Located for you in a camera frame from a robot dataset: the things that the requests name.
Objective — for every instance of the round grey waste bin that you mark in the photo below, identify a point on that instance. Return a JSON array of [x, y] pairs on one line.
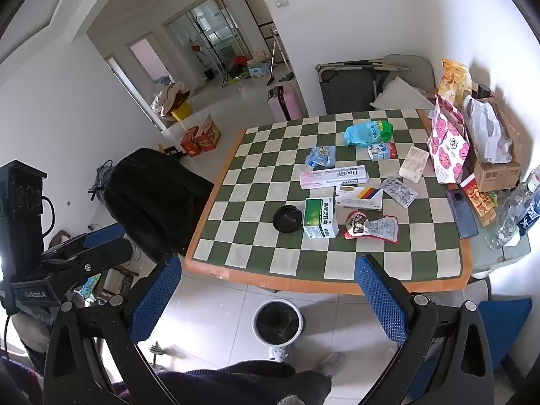
[[278, 322]]

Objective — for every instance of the blue chair seat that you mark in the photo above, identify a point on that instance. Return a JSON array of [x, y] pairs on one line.
[[506, 329]]

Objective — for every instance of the blue snack wrapper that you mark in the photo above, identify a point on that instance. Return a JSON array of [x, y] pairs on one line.
[[320, 156]]

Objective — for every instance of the white pillow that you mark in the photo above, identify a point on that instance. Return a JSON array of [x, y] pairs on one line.
[[400, 95]]

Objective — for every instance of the small blue white carton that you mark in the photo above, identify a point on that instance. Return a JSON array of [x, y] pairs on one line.
[[379, 152]]

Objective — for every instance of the flat cream box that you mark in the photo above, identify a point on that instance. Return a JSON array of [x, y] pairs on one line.
[[414, 163]]

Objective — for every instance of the red gift box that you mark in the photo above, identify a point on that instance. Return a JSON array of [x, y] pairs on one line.
[[209, 135], [192, 141]]

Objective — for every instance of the yellow snack bag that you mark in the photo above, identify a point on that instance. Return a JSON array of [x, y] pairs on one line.
[[453, 78]]

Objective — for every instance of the wooden stool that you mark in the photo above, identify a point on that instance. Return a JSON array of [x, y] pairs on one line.
[[122, 280]]

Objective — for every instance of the green white medicine box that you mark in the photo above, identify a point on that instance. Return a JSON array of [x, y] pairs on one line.
[[320, 219]]

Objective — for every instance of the pink flower print bag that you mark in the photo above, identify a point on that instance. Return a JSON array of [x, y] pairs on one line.
[[447, 147]]

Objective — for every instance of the metal dumbbell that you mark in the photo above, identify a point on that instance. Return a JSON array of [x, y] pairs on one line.
[[162, 352]]

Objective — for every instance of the person's dark clothing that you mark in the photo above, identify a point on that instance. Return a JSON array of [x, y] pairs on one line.
[[244, 384]]

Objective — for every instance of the silver blister pack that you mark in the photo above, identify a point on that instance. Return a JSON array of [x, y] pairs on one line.
[[398, 192]]

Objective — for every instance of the black covered chair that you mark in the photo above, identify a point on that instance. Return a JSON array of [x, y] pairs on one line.
[[156, 198]]

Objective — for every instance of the grey folding bed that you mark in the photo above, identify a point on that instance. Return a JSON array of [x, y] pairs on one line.
[[346, 88]]

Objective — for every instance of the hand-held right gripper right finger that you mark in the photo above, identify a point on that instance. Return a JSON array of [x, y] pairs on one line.
[[379, 299]]

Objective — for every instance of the clear glass bottle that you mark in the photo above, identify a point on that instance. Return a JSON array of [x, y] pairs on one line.
[[504, 223]]

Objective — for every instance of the brown cardboard box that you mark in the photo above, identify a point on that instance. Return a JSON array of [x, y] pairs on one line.
[[495, 175]]

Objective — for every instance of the dark jar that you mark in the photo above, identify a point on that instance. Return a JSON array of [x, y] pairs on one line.
[[481, 91]]

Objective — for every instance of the blue label bottle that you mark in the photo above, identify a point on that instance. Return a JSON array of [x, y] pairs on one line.
[[530, 211]]

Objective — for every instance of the long pink white box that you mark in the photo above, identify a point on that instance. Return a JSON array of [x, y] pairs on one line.
[[333, 177]]

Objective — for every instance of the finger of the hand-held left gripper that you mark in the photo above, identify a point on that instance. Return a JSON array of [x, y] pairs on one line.
[[103, 234], [107, 255]]

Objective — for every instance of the white box with colour stripes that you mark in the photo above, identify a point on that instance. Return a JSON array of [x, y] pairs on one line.
[[358, 198]]

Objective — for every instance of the green white checkered tablecloth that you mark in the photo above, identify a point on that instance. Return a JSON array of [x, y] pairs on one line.
[[253, 215]]

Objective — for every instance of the light blue box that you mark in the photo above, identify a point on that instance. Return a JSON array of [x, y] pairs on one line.
[[258, 71]]

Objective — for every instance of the white plastic bag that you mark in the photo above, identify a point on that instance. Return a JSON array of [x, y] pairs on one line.
[[485, 130]]

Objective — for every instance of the pile of clothes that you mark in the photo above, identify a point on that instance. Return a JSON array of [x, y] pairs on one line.
[[166, 97]]

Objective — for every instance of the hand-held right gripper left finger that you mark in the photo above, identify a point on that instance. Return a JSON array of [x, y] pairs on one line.
[[157, 297]]

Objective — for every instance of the black round lid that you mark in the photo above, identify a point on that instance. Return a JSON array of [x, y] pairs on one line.
[[287, 219]]

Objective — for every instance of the red orange flat box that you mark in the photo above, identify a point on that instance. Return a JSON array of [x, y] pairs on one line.
[[481, 200]]

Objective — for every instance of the dark smartphone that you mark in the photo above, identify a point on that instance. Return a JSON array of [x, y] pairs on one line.
[[462, 213]]

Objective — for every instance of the black coat rack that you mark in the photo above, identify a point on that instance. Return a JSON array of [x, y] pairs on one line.
[[206, 46]]

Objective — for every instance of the grey cushion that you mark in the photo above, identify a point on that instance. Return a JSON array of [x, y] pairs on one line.
[[415, 65]]

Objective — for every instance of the red snack pouch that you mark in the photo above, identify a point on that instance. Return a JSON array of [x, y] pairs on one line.
[[358, 228]]

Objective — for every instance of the teal plastic bag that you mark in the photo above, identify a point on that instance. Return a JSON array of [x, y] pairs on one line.
[[365, 133]]

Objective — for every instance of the pink suitcase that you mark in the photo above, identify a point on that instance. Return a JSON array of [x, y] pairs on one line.
[[284, 103]]

